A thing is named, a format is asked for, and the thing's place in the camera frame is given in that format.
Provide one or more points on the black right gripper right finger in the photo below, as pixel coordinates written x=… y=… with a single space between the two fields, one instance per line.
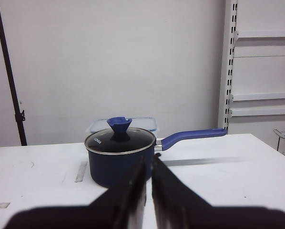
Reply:
x=178 y=207

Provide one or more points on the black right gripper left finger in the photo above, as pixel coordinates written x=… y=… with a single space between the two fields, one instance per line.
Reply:
x=119 y=207

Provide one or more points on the blue saucepan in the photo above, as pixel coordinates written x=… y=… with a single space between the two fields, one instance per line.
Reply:
x=106 y=169

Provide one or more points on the tape strip beside pot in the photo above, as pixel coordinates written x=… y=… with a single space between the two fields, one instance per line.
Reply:
x=81 y=172

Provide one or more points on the glass pot lid blue knob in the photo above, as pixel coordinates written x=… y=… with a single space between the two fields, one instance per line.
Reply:
x=120 y=138

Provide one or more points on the clear plastic food container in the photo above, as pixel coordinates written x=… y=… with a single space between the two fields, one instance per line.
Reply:
x=148 y=123

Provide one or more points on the black tripod pole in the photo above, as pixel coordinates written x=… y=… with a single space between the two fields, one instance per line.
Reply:
x=19 y=115

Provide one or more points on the white shelf boards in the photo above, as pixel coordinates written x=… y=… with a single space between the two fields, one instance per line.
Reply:
x=258 y=74

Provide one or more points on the white slotted shelf upright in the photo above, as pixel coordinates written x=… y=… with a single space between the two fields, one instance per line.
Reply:
x=230 y=18

